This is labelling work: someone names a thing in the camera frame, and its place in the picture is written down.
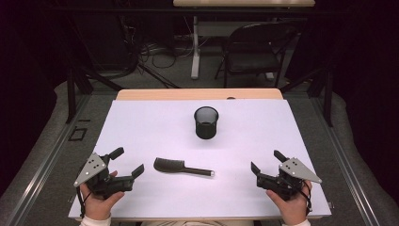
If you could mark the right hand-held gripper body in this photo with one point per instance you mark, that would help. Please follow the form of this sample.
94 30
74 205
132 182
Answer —
288 182

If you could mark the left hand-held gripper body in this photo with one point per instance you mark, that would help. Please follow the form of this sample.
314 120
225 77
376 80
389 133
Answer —
94 175

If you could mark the black hairbrush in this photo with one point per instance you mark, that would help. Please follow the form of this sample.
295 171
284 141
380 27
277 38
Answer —
167 165

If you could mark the black mesh cup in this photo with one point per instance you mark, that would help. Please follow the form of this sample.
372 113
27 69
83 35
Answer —
206 128

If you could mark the person's right hand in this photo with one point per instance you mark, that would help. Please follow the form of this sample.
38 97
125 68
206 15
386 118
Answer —
295 210

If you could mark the person's left hand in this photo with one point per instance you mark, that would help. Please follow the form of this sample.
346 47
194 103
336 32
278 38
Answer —
97 207

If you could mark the white board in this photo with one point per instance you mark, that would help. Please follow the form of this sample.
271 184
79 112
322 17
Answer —
188 194

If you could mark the wooden table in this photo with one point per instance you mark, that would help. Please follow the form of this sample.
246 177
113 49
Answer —
175 94

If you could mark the black folding chair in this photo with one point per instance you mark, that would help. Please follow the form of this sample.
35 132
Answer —
254 59

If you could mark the white desk leg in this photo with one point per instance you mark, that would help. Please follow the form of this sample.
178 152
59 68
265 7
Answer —
195 56

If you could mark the beige desk top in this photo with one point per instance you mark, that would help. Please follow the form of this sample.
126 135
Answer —
244 3

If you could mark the black floor socket frame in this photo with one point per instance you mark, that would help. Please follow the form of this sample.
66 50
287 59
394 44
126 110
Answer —
77 134

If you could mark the metal floor rail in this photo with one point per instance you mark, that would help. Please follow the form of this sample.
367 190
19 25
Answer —
348 163
47 163

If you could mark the black metal frame stand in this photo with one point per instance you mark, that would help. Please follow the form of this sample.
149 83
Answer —
328 97
71 94

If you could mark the black horizontal frame bar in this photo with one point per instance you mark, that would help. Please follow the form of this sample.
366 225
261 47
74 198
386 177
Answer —
125 11

